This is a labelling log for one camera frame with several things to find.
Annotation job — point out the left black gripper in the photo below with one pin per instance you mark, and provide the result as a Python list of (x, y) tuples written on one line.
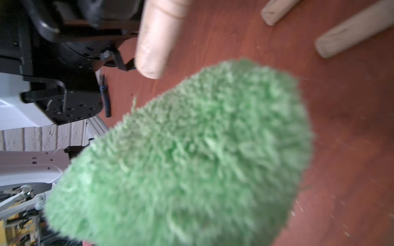
[(88, 21)]

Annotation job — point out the wooden handle sickle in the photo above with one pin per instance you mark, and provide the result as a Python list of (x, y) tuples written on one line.
[(275, 10), (159, 30), (369, 22)]

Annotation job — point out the green rag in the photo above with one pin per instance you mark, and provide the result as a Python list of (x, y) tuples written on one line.
[(215, 161)]

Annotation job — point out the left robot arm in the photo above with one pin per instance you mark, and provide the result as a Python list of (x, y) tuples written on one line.
[(50, 52)]

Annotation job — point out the blue handled pliers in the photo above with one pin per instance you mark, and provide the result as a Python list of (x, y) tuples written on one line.
[(105, 95)]

